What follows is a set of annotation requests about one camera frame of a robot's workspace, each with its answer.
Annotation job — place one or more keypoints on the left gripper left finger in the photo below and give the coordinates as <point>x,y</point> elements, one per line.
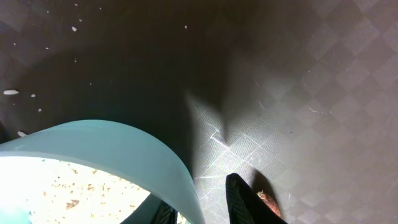
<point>165,214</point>

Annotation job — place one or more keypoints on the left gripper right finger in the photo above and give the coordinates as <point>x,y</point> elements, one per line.
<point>244,206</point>

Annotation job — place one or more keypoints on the orange carrot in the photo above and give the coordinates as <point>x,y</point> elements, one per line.
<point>270,202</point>

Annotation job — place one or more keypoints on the small bowl with rice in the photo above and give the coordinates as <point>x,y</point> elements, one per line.
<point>121,150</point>

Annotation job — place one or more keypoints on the dark brown serving tray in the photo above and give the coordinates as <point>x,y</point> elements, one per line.
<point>297,97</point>

